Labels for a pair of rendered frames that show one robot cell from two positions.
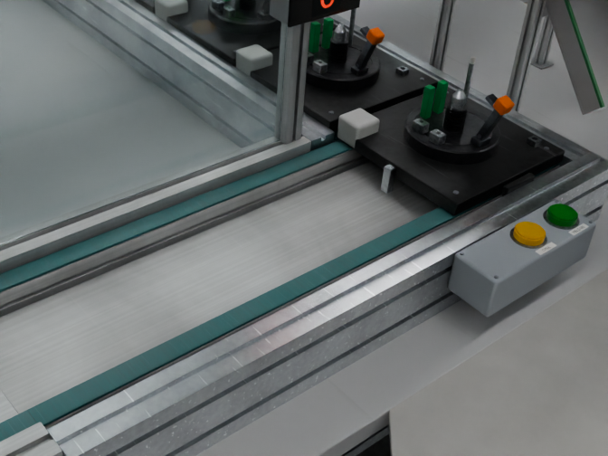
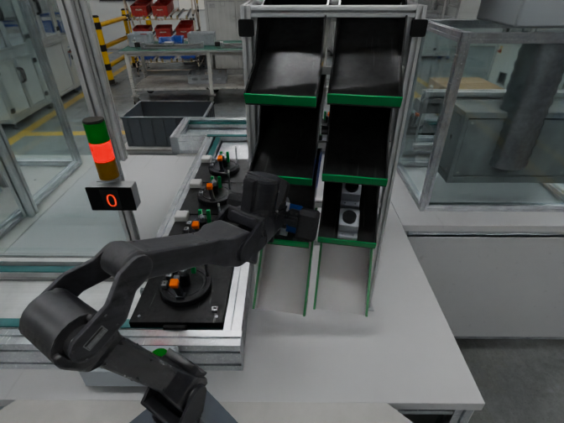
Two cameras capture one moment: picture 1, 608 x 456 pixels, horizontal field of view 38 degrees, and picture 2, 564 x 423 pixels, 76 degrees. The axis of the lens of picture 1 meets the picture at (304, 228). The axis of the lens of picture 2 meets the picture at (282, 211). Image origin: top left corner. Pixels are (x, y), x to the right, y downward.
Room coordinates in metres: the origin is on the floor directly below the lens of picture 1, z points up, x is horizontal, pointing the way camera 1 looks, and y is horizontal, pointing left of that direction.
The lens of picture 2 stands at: (0.79, -0.91, 1.70)
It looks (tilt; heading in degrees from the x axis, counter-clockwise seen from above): 33 degrees down; 44
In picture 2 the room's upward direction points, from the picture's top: straight up
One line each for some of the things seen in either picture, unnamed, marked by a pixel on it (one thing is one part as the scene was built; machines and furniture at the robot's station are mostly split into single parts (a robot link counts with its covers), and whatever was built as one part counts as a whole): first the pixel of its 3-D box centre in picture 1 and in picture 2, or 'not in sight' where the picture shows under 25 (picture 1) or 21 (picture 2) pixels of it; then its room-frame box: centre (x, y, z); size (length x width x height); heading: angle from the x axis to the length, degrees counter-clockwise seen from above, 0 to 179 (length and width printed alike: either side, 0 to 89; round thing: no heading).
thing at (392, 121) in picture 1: (450, 144); (186, 290); (1.14, -0.20, 0.96); 0.24 x 0.24 x 0.02; 43
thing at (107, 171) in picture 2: not in sight; (107, 168); (1.09, 0.01, 1.28); 0.05 x 0.05 x 0.05
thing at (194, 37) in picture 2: not in sight; (201, 38); (4.41, 4.28, 0.90); 0.40 x 0.31 x 0.17; 136
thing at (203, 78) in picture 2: not in sight; (207, 76); (4.35, 4.14, 0.36); 0.60 x 0.40 x 0.15; 138
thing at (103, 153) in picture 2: not in sight; (101, 149); (1.09, 0.01, 1.33); 0.05 x 0.05 x 0.05
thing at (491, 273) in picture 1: (523, 254); (132, 365); (0.92, -0.29, 0.93); 0.21 x 0.07 x 0.06; 133
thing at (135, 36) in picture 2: not in sight; (141, 39); (3.71, 4.88, 0.90); 0.40 x 0.30 x 0.17; 48
